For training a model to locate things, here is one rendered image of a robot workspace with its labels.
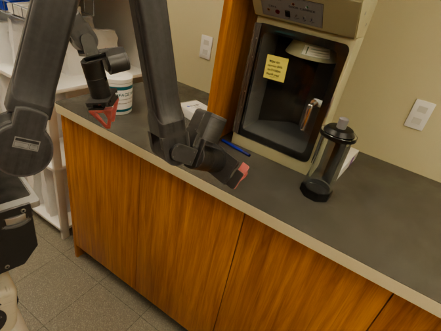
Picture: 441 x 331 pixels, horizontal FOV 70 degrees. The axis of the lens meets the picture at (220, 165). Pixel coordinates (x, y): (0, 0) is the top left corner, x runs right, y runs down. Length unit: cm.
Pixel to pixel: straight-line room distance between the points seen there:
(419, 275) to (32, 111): 92
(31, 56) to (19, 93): 5
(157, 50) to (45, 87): 18
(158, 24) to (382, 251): 79
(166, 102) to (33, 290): 151
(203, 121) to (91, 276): 143
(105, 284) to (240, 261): 95
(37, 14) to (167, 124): 25
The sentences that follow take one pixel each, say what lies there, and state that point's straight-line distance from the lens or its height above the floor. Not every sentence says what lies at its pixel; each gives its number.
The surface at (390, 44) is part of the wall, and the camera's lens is 146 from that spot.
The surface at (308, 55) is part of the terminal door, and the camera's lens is 106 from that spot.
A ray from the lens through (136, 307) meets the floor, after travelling 181.
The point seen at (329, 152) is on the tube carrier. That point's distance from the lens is 97.
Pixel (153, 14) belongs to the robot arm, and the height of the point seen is 143.
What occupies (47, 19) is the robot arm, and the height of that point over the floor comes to 141.
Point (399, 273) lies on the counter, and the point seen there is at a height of 94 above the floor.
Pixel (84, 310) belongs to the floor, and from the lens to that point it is 182.
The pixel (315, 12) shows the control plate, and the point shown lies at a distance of 99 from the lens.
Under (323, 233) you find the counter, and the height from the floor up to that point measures 94.
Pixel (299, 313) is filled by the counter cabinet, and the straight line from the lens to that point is 116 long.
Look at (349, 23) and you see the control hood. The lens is 97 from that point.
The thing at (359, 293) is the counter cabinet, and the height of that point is 82.
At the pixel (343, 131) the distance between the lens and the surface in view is 97.
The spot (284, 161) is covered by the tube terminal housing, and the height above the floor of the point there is 96.
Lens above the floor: 150
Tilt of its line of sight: 31 degrees down
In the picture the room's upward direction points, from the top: 11 degrees clockwise
